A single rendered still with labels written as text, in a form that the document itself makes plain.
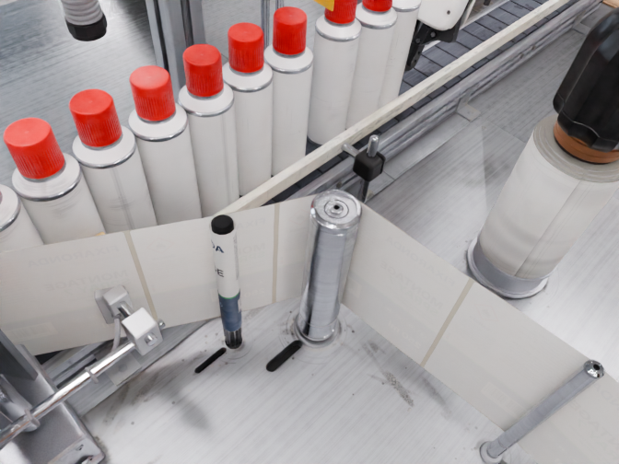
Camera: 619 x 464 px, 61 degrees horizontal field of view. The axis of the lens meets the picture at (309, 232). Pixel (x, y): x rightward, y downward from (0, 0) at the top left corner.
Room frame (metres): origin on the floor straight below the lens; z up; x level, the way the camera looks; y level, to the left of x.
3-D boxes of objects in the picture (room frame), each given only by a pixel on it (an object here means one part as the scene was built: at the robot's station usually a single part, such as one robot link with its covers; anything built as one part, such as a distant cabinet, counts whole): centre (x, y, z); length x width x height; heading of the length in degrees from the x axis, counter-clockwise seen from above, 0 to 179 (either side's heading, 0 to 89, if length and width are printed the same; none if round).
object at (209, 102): (0.39, 0.11, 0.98); 0.05 x 0.05 x 0.20
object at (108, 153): (0.31, 0.18, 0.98); 0.05 x 0.05 x 0.20
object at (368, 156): (0.47, -0.06, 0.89); 0.03 x 0.03 x 0.12; 50
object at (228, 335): (0.23, 0.06, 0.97); 0.02 x 0.02 x 0.19
